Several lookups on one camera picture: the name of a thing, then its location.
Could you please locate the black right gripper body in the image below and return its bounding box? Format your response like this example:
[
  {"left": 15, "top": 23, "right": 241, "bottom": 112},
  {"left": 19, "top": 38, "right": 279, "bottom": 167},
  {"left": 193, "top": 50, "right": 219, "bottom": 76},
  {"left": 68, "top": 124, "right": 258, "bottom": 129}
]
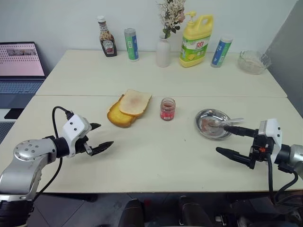
[{"left": 248, "top": 129, "right": 273, "bottom": 170}]

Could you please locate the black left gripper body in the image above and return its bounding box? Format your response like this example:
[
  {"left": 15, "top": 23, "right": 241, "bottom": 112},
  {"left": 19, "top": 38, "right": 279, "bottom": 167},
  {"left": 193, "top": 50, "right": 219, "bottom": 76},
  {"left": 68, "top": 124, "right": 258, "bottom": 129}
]
[{"left": 76, "top": 129, "right": 94, "bottom": 157}]

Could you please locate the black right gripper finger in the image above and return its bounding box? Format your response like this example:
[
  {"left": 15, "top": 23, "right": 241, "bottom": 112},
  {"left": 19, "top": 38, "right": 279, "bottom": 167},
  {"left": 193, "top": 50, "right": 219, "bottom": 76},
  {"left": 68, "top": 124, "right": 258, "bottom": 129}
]
[
  {"left": 223, "top": 125, "right": 259, "bottom": 138},
  {"left": 215, "top": 147, "right": 252, "bottom": 168}
]

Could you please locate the toasted golden bread slice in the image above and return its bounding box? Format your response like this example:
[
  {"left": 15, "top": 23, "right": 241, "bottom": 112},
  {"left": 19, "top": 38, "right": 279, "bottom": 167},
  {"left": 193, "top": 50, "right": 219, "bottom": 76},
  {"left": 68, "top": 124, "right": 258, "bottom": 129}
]
[{"left": 107, "top": 94, "right": 137, "bottom": 129}]

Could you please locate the white bread slice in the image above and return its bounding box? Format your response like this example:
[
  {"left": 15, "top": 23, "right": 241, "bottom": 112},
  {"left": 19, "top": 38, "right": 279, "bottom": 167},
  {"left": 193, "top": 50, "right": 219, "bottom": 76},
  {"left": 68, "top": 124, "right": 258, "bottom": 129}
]
[{"left": 118, "top": 89, "right": 152, "bottom": 116}]

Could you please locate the small glass jam jar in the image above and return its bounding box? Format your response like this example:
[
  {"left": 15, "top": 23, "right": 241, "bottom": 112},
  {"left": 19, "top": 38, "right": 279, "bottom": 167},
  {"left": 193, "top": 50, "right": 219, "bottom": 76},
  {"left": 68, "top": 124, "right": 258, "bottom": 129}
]
[{"left": 160, "top": 97, "right": 176, "bottom": 121}]

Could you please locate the metal spoon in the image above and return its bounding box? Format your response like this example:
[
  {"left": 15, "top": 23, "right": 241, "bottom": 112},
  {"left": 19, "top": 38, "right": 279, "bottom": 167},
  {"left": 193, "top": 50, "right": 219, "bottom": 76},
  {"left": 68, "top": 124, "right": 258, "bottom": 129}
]
[{"left": 210, "top": 117, "right": 244, "bottom": 128}]

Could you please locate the round steel plate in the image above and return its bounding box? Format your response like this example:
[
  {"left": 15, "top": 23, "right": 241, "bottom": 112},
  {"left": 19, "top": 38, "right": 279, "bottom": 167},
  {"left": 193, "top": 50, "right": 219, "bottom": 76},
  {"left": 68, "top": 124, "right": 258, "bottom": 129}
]
[{"left": 195, "top": 108, "right": 233, "bottom": 141}]

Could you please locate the clear glass bowl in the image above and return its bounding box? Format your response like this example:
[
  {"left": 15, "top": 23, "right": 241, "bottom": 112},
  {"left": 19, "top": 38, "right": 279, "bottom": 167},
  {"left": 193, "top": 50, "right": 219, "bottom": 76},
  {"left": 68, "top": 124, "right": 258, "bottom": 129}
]
[{"left": 237, "top": 50, "right": 272, "bottom": 75}]

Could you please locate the dark rounded robot leg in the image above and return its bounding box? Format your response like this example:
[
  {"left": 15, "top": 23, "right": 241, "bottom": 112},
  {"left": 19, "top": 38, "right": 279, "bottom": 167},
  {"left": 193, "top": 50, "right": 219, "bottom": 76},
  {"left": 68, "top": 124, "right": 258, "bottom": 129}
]
[
  {"left": 177, "top": 195, "right": 214, "bottom": 227},
  {"left": 121, "top": 198, "right": 145, "bottom": 227}
]

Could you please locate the ketchup bottle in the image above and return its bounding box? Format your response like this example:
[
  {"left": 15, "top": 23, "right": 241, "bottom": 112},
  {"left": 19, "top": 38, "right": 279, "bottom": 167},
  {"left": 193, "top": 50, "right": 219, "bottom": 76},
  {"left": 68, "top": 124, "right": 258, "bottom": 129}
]
[{"left": 97, "top": 15, "right": 118, "bottom": 58}]

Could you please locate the open laptop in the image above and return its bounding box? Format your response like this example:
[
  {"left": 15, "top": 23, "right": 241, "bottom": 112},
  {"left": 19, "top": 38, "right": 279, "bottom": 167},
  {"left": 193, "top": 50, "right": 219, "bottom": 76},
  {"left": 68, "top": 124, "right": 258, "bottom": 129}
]
[{"left": 0, "top": 42, "right": 46, "bottom": 110}]

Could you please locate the yellow dish soap bottle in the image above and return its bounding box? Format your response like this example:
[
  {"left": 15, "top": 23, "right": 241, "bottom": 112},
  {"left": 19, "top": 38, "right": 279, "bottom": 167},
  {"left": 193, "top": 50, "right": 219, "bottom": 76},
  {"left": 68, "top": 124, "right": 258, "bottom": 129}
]
[{"left": 179, "top": 10, "right": 214, "bottom": 69}]

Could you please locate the white ceramic vase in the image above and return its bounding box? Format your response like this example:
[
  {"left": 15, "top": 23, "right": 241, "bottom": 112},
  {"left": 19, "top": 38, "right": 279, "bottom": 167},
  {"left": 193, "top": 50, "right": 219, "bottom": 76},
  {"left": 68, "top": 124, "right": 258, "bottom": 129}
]
[{"left": 155, "top": 34, "right": 171, "bottom": 68}]

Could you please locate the dried flower bouquet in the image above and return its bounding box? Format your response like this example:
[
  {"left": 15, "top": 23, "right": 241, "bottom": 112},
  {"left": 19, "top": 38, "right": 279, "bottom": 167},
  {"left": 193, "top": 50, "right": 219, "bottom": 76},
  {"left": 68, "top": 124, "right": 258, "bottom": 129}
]
[{"left": 156, "top": 0, "right": 186, "bottom": 40}]

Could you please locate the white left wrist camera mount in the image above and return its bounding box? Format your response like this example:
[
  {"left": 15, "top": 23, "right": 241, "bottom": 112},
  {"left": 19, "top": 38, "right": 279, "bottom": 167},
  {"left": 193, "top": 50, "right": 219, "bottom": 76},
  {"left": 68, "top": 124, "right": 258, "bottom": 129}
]
[{"left": 62, "top": 114, "right": 91, "bottom": 158}]

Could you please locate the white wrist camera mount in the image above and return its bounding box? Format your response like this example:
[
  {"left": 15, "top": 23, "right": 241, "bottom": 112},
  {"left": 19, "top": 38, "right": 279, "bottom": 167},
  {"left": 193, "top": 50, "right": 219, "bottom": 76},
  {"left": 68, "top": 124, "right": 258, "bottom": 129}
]
[
  {"left": 62, "top": 114, "right": 91, "bottom": 158},
  {"left": 257, "top": 118, "right": 283, "bottom": 164}
]

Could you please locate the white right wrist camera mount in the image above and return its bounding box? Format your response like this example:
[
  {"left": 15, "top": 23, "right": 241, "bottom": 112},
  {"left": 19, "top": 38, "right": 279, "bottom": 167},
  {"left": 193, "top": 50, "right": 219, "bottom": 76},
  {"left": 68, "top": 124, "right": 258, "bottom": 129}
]
[{"left": 257, "top": 118, "right": 283, "bottom": 164}]

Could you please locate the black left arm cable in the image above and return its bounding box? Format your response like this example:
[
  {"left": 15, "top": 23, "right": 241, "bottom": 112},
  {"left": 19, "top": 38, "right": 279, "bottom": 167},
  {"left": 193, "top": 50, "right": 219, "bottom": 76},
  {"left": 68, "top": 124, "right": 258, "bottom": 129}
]
[{"left": 30, "top": 106, "right": 73, "bottom": 204}]

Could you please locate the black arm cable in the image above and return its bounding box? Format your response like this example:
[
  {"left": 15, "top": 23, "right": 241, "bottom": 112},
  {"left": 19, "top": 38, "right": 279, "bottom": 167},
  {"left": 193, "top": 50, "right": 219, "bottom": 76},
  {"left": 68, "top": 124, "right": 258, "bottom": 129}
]
[
  {"left": 267, "top": 156, "right": 299, "bottom": 213},
  {"left": 30, "top": 106, "right": 73, "bottom": 204}
]

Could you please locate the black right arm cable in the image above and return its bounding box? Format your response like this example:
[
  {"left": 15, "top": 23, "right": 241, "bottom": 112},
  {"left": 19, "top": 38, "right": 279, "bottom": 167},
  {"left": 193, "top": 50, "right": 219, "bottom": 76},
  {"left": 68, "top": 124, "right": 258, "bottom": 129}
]
[{"left": 267, "top": 156, "right": 299, "bottom": 213}]

